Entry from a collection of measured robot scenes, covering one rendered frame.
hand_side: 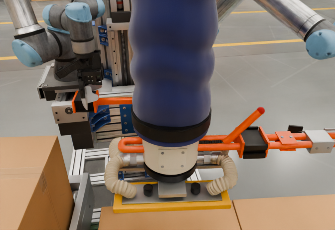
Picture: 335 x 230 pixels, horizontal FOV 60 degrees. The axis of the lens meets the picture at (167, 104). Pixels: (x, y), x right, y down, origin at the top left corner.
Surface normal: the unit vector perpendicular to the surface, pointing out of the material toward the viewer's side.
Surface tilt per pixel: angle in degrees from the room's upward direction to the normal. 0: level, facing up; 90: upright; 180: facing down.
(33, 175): 0
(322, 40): 90
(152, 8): 75
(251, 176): 0
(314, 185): 0
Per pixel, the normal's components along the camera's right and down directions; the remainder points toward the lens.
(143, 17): -0.70, 0.20
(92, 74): 0.06, 0.53
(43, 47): 0.79, 0.07
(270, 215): 0.00, -0.85
